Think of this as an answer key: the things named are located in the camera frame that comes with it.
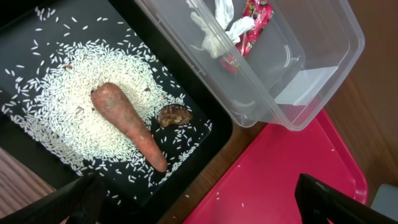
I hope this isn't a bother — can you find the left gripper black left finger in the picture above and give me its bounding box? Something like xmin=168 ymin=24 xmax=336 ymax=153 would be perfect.
xmin=1 ymin=174 xmax=104 ymax=224

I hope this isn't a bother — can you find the red snack wrapper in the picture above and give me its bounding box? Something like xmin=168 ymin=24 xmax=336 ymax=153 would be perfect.
xmin=215 ymin=0 xmax=274 ymax=58

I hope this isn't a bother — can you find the brown food scrap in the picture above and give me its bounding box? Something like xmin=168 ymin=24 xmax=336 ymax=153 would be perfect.
xmin=157 ymin=104 xmax=193 ymax=128

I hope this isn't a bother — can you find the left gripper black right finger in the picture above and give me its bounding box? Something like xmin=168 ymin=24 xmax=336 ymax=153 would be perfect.
xmin=295 ymin=174 xmax=397 ymax=224

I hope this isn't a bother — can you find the clear plastic bin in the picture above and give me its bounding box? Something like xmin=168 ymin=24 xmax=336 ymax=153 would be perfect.
xmin=137 ymin=0 xmax=364 ymax=131

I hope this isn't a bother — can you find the white rice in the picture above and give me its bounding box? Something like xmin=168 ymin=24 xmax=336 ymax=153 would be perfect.
xmin=1 ymin=6 xmax=214 ymax=206

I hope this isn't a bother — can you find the white tissue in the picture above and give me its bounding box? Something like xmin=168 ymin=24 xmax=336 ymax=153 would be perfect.
xmin=190 ymin=0 xmax=254 ymax=58

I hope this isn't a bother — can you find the orange carrot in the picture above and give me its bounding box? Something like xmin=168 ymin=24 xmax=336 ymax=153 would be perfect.
xmin=91 ymin=83 xmax=167 ymax=172

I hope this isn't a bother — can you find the black tray bin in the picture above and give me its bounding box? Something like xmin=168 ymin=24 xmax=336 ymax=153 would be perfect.
xmin=1 ymin=0 xmax=233 ymax=223

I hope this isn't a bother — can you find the large light blue plate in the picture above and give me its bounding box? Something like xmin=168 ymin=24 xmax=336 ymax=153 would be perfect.
xmin=371 ymin=184 xmax=398 ymax=221

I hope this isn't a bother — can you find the red serving tray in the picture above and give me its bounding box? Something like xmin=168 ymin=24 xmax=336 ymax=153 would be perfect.
xmin=185 ymin=110 xmax=368 ymax=224

